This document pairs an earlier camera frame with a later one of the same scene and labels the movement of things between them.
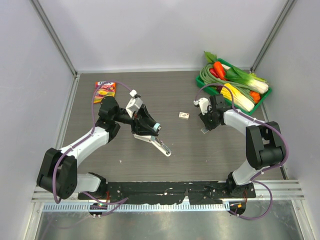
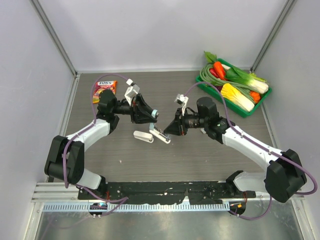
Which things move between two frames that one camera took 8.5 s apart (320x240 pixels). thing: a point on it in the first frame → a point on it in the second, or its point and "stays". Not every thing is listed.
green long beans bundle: [205, 75] stays
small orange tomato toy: [255, 96] stays
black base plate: [157, 192] stays
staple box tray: [204, 130] stays
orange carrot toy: [220, 70] stays
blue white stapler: [157, 142] → [156, 132]
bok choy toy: [257, 83] stays
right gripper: [209, 126] → [178, 126]
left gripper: [142, 123] → [140, 112]
